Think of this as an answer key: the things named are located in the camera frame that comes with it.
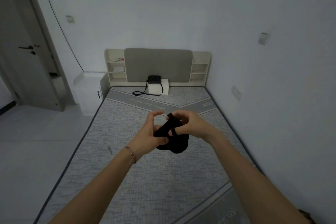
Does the person's right hand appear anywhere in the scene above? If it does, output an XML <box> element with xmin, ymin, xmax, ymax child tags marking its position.
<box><xmin>166</xmin><ymin>110</ymin><xmax>219</xmax><ymax>145</ymax></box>

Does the person's left hand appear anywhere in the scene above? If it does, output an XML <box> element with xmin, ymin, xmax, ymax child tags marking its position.
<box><xmin>128</xmin><ymin>111</ymin><xmax>170</xmax><ymax>158</ymax></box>

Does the black fabric garment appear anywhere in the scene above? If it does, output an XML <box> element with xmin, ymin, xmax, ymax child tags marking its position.
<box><xmin>153</xmin><ymin>113</ymin><xmax>190</xmax><ymax>154</ymax></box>

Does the person's left forearm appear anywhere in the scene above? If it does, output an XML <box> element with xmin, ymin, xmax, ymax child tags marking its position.
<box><xmin>48</xmin><ymin>146</ymin><xmax>143</xmax><ymax>224</ymax></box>

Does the person's right forearm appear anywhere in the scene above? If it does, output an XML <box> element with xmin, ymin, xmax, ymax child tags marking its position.
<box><xmin>203</xmin><ymin>133</ymin><xmax>314</xmax><ymax>224</ymax></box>

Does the grey patterned mattress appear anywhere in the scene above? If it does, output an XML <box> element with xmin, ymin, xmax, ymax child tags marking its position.
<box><xmin>34</xmin><ymin>86</ymin><xmax>302</xmax><ymax>224</ymax></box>

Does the white box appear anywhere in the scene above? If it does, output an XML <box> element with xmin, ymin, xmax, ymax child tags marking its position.
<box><xmin>148</xmin><ymin>79</ymin><xmax>170</xmax><ymax>96</ymax></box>

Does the white headboard with grey cushion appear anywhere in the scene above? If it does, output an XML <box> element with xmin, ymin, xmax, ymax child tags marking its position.
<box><xmin>104</xmin><ymin>48</ymin><xmax>212</xmax><ymax>88</ymax></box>

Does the white nightstand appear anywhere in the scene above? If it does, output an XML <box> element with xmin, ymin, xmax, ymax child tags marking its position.
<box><xmin>73</xmin><ymin>72</ymin><xmax>109</xmax><ymax>117</ymax></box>

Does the grey door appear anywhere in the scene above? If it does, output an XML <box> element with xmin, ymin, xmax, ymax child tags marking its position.
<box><xmin>0</xmin><ymin>0</ymin><xmax>67</xmax><ymax>112</ymax></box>

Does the thin gold bracelet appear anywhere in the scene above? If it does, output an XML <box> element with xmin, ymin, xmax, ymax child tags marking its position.
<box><xmin>124</xmin><ymin>146</ymin><xmax>137</xmax><ymax>164</ymax></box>

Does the black handbag with strap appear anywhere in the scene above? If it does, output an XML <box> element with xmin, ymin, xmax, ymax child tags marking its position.
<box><xmin>132</xmin><ymin>75</ymin><xmax>164</xmax><ymax>97</ymax></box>

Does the white wall socket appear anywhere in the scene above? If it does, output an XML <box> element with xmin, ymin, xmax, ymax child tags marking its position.
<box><xmin>231</xmin><ymin>86</ymin><xmax>243</xmax><ymax>101</ymax></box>

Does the thin black wall cable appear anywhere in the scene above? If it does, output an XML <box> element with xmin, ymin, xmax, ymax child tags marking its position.
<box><xmin>36</xmin><ymin>0</ymin><xmax>106</xmax><ymax>73</ymax></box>

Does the black door handle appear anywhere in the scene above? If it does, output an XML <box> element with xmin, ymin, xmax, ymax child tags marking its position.
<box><xmin>18</xmin><ymin>44</ymin><xmax>42</xmax><ymax>55</ymax></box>

